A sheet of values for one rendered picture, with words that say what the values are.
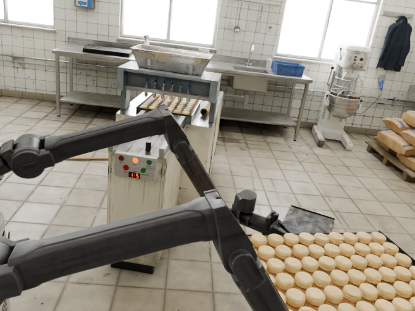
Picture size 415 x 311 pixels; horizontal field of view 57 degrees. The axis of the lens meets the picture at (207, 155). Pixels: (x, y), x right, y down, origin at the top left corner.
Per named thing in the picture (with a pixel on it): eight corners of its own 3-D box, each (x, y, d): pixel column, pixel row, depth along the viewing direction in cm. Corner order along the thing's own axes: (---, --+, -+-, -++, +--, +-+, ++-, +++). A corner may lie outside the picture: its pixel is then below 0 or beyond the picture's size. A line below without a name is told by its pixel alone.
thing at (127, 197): (134, 215, 313) (141, 109, 280) (176, 221, 311) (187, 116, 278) (104, 269, 248) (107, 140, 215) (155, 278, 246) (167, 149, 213)
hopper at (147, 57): (139, 62, 298) (141, 44, 293) (210, 72, 295) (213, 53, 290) (129, 68, 271) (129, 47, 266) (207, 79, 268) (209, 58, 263)
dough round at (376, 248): (386, 254, 126) (388, 249, 125) (377, 257, 123) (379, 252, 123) (373, 245, 130) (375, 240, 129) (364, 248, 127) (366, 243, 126)
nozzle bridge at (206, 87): (128, 102, 313) (130, 60, 300) (216, 115, 309) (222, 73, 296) (115, 113, 282) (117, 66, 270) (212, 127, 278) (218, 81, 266)
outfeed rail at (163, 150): (202, 88, 398) (202, 82, 396) (205, 89, 398) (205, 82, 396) (158, 159, 212) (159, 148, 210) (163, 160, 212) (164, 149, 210)
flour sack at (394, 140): (372, 137, 523) (376, 126, 517) (400, 140, 530) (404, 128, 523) (403, 158, 458) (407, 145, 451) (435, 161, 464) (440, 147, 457)
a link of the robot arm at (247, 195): (215, 216, 136) (224, 232, 129) (218, 189, 130) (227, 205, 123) (246, 211, 139) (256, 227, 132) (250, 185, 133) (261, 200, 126)
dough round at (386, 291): (373, 293, 106) (375, 287, 105) (378, 285, 110) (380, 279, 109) (392, 303, 103) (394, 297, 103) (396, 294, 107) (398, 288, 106)
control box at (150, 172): (115, 172, 223) (116, 150, 217) (156, 179, 221) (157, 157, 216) (113, 174, 219) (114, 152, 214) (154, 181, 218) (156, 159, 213)
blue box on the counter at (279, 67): (275, 73, 525) (277, 63, 520) (270, 70, 552) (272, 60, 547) (303, 76, 530) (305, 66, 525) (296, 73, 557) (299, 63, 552)
